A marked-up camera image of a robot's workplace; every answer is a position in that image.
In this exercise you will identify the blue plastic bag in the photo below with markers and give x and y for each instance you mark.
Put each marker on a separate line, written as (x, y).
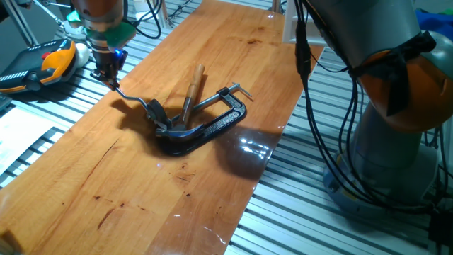
(435, 19)

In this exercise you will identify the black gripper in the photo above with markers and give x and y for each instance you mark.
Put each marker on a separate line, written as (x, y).
(109, 62)

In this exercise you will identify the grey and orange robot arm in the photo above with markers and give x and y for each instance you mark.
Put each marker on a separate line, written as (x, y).
(361, 28)

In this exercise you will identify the white round object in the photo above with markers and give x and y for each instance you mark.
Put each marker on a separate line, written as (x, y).
(83, 55)

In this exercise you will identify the white paper sheet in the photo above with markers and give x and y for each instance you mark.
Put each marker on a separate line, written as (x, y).
(17, 134)

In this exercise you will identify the glossy orange wooden board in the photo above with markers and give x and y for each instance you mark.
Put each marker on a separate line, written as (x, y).
(106, 177)

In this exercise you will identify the chrome lever with brown knob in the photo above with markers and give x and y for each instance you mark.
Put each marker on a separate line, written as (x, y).
(159, 113)

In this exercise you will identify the white plastic bin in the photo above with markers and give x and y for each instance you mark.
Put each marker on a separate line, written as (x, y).
(287, 21)

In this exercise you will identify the silver frame post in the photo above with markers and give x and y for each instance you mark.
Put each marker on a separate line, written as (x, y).
(162, 14)

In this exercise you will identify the black C-clamp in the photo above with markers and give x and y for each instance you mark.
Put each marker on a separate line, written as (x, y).
(226, 120)

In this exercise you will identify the beige frame post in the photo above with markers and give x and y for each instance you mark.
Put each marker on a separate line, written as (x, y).
(276, 5)

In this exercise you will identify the grey metal frame bar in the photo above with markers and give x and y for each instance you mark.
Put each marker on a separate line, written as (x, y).
(21, 25)

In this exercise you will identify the black and orange teach pendant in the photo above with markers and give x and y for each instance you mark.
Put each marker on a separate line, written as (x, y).
(53, 63)

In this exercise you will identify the black box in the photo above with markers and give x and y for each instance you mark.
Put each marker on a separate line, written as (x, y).
(440, 226)

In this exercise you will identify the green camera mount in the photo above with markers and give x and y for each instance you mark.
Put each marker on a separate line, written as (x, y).
(120, 35)

